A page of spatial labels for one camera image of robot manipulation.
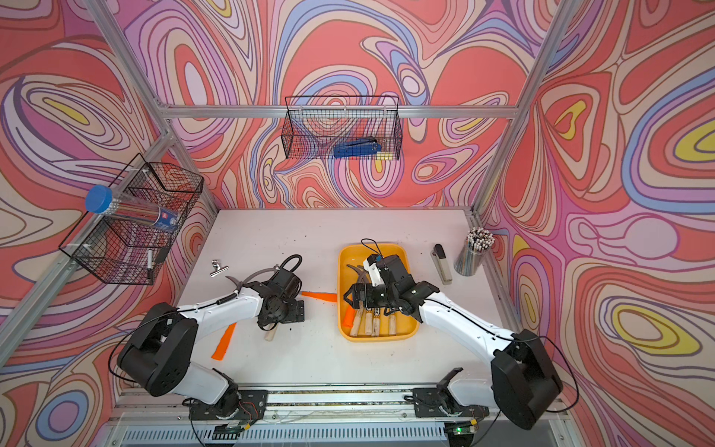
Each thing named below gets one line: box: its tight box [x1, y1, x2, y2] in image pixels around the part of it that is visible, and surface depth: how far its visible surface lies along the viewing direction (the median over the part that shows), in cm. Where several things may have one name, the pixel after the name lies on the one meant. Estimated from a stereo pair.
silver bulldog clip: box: [209, 258, 230, 278], surface depth 103 cm
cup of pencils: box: [453, 226, 496, 277], surface depth 90 cm
